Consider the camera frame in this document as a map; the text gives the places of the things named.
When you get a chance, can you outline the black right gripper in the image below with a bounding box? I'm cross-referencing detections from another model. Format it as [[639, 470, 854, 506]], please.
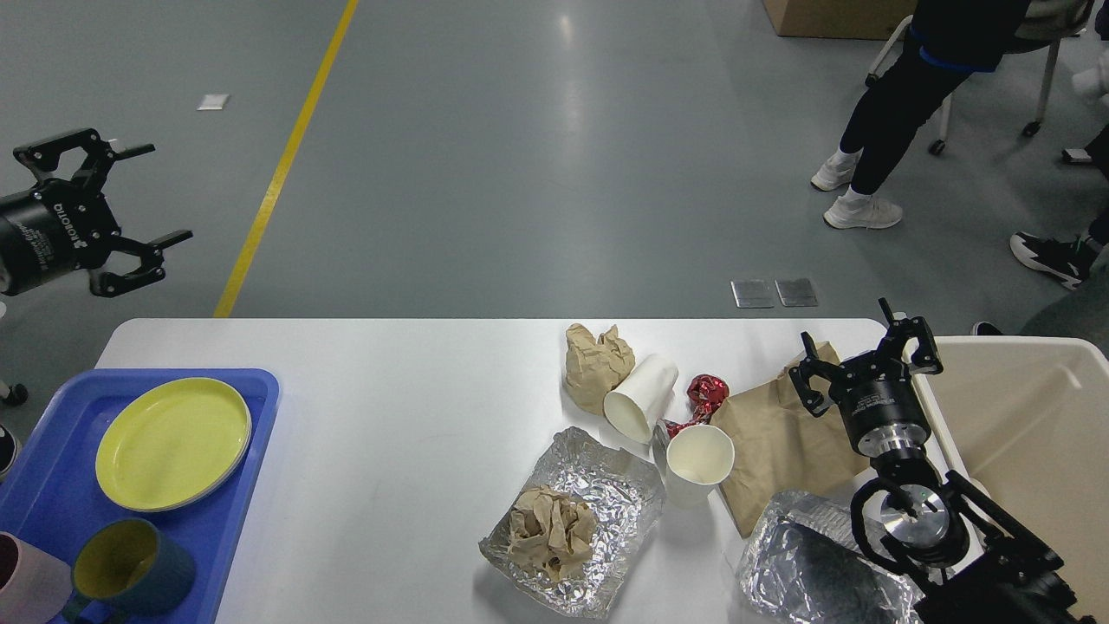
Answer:
[[787, 298, 944, 458]]

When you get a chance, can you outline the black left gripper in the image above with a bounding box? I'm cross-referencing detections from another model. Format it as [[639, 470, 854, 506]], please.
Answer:
[[0, 127, 194, 299]]

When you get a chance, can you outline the brown paper bag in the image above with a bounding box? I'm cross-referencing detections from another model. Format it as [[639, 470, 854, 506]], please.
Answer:
[[710, 358, 869, 538], [563, 323, 637, 416]]

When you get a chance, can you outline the aluminium foil tray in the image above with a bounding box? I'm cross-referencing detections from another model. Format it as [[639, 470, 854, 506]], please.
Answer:
[[736, 490, 923, 623]]

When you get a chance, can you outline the yellow plate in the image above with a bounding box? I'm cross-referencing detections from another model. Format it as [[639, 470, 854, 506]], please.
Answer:
[[94, 378, 253, 513]]

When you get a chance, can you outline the aluminium foil sheet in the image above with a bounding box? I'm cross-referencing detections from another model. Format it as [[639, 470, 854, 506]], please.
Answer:
[[479, 427, 667, 618]]

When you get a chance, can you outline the dark teal mug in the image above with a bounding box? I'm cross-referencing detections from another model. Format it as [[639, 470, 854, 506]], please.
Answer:
[[61, 516, 197, 623]]

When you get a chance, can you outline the pink mug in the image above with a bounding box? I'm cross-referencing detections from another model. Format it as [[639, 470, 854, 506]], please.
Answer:
[[1, 532, 73, 623]]

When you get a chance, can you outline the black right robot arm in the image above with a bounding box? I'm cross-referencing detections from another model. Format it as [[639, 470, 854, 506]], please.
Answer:
[[788, 299, 1077, 623]]

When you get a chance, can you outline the right metal floor plate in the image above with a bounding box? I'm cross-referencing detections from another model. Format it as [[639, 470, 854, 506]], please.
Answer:
[[774, 279, 820, 308]]

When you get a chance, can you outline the metal floor plate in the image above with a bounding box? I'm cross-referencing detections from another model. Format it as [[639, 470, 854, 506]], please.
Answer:
[[731, 279, 776, 309], [774, 279, 820, 308]]

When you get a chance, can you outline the left metal floor plate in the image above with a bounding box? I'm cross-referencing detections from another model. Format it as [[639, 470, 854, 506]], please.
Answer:
[[731, 279, 776, 309]]

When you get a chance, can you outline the beige plastic bin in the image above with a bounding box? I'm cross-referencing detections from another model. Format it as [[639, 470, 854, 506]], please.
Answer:
[[914, 336, 1108, 623]]

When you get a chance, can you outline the red foil wrapper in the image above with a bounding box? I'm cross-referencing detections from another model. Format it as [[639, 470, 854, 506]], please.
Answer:
[[662, 374, 731, 441]]

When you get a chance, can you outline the upright white paper cup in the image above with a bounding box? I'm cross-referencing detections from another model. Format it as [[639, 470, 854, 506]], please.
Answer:
[[663, 424, 736, 507]]

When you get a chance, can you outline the seated person in black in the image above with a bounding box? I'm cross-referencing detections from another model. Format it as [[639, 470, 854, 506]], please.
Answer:
[[1009, 121, 1109, 291]]

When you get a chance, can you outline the lying white paper cup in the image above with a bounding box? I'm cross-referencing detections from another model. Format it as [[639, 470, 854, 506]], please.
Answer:
[[602, 352, 678, 444]]

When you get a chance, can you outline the blue plastic tray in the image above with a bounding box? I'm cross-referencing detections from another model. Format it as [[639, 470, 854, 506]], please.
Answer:
[[1, 368, 281, 623]]

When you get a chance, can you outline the crumpled brown paper bag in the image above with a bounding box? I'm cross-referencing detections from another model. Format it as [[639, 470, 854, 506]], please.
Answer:
[[563, 323, 637, 416]]

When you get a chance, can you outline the person in black leggings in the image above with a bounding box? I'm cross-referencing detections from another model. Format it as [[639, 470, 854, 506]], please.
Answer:
[[808, 1, 1030, 231]]

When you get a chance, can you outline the crumpled brown paper ball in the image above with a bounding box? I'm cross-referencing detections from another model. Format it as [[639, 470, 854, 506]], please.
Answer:
[[507, 485, 599, 583]]

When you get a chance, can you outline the office chair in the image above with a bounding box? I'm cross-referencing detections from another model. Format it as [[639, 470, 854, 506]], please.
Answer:
[[865, 0, 1093, 157]]

